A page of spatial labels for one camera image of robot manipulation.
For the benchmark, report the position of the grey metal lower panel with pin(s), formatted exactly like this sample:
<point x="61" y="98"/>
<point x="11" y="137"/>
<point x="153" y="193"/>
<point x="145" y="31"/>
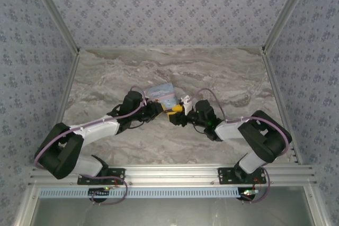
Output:
<point x="169" y="212"/>

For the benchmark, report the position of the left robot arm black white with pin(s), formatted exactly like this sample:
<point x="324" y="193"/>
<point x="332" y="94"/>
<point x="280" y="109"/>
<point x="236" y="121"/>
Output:
<point x="61" y="154"/>

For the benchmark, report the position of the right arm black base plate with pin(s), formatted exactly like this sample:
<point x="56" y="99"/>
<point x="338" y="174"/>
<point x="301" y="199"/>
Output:
<point x="225" y="175"/>

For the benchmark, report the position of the small black bracket plate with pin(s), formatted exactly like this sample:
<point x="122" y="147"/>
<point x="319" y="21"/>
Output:
<point x="247" y="197"/>
<point x="99" y="195"/>

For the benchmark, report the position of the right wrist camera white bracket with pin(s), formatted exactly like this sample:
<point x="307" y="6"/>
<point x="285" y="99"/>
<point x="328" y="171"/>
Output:
<point x="186" y="103"/>

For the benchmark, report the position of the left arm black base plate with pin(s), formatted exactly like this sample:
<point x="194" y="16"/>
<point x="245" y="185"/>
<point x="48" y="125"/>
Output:
<point x="116" y="177"/>

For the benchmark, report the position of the blue cartoon tin box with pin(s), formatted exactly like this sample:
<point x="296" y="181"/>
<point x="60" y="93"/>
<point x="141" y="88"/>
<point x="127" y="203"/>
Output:
<point x="161" y="91"/>

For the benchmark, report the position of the short white slotted strip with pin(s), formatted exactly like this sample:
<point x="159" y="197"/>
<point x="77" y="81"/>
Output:
<point x="292" y="154"/>

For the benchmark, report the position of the aluminium front rail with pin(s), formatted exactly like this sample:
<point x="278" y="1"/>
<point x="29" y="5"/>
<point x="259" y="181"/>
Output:
<point x="169" y="174"/>

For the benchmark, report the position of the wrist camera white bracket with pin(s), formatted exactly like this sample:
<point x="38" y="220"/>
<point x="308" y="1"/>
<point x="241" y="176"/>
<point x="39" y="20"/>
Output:
<point x="147" y="100"/>
<point x="186" y="103"/>

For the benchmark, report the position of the aluminium corner post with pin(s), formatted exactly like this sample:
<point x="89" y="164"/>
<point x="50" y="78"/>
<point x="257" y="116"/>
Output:
<point x="53" y="11"/>
<point x="288" y="11"/>

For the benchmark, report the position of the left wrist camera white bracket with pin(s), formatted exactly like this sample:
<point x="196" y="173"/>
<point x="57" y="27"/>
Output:
<point x="147" y="100"/>

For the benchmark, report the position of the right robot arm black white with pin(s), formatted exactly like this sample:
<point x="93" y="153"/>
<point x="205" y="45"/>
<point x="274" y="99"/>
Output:
<point x="265" y="138"/>

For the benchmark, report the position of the aluminium table side rail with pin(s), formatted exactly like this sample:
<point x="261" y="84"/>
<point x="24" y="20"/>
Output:
<point x="275" y="88"/>
<point x="70" y="88"/>

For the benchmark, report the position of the small circuit board with led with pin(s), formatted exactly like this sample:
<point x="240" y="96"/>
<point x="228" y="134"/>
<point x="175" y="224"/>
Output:
<point x="250" y="191"/>
<point x="106" y="188"/>

